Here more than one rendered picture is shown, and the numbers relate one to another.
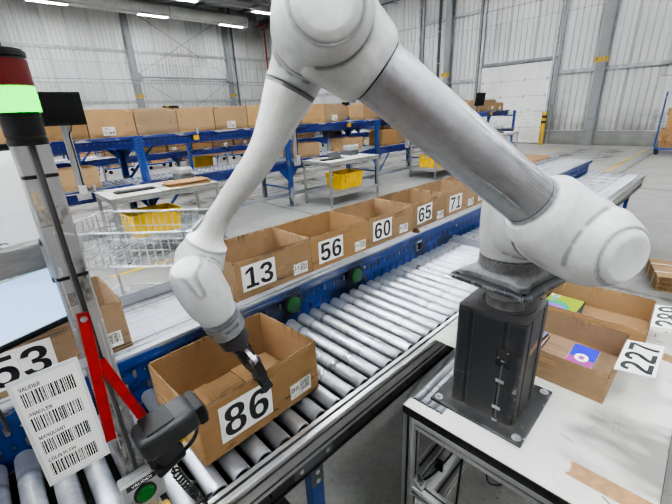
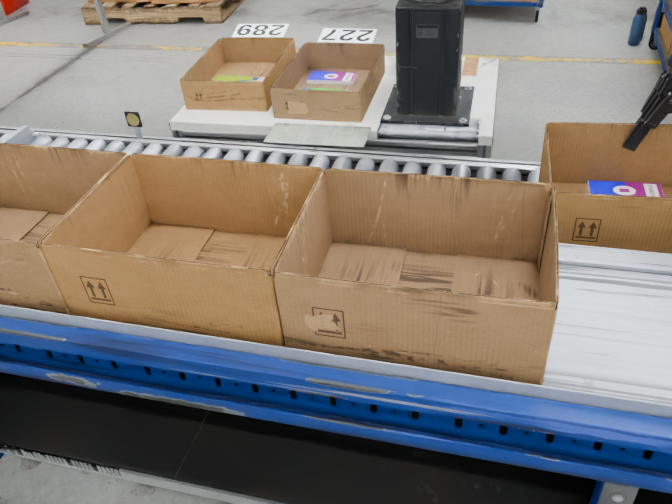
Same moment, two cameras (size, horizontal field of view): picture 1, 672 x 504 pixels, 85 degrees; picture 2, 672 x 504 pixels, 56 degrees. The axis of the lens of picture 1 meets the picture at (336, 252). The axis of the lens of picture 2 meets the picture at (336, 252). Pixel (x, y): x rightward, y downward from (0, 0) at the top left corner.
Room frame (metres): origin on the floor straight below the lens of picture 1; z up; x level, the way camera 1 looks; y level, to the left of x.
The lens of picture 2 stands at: (2.03, 0.96, 1.62)
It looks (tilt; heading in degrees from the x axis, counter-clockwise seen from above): 38 degrees down; 241
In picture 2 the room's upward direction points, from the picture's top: 5 degrees counter-clockwise
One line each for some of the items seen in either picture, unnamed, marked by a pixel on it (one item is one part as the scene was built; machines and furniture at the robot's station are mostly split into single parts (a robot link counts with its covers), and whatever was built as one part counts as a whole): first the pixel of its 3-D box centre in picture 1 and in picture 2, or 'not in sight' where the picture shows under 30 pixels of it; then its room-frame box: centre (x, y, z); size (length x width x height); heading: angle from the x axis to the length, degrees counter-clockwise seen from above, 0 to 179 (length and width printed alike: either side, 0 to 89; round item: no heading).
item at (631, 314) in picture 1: (587, 310); (242, 72); (1.26, -0.98, 0.80); 0.38 x 0.28 x 0.10; 46
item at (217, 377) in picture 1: (237, 375); (638, 191); (0.92, 0.31, 0.84); 0.39 x 0.29 x 0.17; 136
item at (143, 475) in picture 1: (142, 487); not in sight; (0.48, 0.37, 0.95); 0.07 x 0.03 x 0.07; 133
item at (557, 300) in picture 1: (559, 306); (236, 86); (1.32, -0.90, 0.79); 0.19 x 0.14 x 0.02; 133
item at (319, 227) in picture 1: (321, 238); (199, 243); (1.81, 0.07, 0.96); 0.39 x 0.29 x 0.17; 133
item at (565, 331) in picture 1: (549, 343); (331, 79); (1.06, -0.72, 0.80); 0.38 x 0.28 x 0.10; 44
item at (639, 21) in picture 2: not in sight; (638, 23); (-1.73, -1.53, 0.12); 0.15 x 0.09 x 0.24; 41
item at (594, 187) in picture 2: not in sight; (625, 193); (0.85, 0.24, 0.77); 0.16 x 0.07 x 0.02; 136
